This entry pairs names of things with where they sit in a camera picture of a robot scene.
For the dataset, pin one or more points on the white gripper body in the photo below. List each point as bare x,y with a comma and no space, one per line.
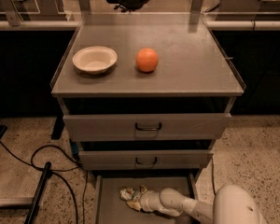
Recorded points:
145,200

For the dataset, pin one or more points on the crushed 7up can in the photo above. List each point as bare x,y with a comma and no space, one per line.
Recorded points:
130,195

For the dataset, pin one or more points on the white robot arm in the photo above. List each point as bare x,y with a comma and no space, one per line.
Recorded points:
231,205

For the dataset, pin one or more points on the bottom grey drawer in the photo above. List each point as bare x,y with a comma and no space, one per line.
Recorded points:
111,209

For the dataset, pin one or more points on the grey drawer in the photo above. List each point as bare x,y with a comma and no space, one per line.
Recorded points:
145,159
124,127
111,209

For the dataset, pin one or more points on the middle grey drawer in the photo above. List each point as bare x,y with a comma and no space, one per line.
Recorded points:
145,159

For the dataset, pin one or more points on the top grey drawer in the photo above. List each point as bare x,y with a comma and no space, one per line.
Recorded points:
124,127

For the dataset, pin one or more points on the grey drawer cabinet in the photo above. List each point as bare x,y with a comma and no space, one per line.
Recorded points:
193,76

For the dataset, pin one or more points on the black floor bar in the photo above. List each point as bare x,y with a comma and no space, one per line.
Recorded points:
46,174

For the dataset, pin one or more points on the orange fruit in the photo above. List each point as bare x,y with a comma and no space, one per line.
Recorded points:
147,60

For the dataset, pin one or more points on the white horizontal rail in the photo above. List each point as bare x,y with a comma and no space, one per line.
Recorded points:
212,25

